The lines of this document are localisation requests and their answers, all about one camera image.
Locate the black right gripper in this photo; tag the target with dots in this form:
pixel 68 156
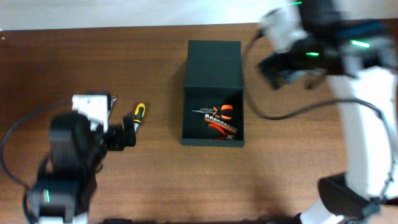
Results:
pixel 272 70

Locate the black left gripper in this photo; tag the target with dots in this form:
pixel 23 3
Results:
pixel 115 137

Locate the orange black needle nose pliers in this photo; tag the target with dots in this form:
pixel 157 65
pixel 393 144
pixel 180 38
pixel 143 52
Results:
pixel 224 112

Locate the orange socket bit rail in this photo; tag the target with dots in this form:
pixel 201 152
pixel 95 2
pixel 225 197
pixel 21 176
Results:
pixel 219 123

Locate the red handled small pliers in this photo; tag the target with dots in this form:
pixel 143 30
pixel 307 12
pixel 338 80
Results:
pixel 225 135

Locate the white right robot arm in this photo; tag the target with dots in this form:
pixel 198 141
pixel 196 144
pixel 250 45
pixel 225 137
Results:
pixel 358 61

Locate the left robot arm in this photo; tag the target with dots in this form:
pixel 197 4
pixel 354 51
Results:
pixel 66 179

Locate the yellow black stubby screwdriver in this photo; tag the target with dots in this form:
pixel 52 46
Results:
pixel 139 115

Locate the black open box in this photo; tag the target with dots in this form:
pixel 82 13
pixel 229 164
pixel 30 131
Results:
pixel 214 76

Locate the silver double ring wrench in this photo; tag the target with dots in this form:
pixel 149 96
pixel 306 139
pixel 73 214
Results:
pixel 113 99

